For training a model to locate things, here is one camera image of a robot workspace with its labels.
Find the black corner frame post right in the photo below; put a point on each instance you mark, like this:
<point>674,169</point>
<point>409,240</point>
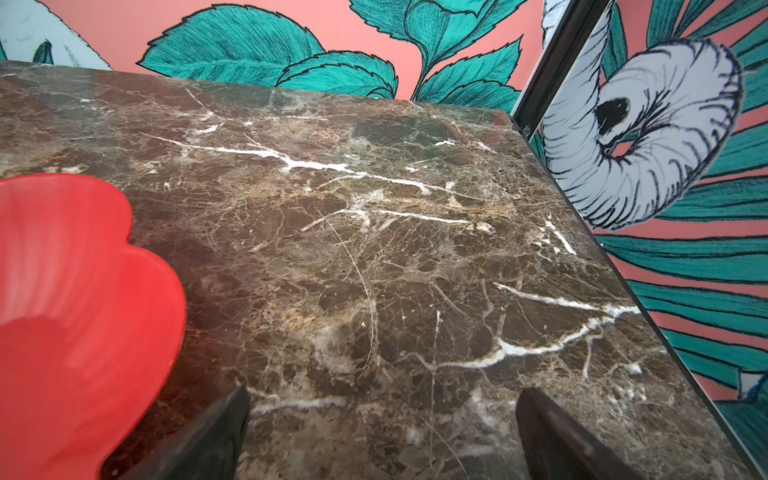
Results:
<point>566,27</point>

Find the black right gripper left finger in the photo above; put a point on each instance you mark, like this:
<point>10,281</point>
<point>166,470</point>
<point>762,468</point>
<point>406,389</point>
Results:
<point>209,447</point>

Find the red flower-shaped fruit bowl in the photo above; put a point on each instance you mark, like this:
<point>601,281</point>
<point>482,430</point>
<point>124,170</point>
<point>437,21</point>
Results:
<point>90,325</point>

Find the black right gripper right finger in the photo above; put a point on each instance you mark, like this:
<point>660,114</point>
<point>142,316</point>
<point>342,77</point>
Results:
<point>556,446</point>

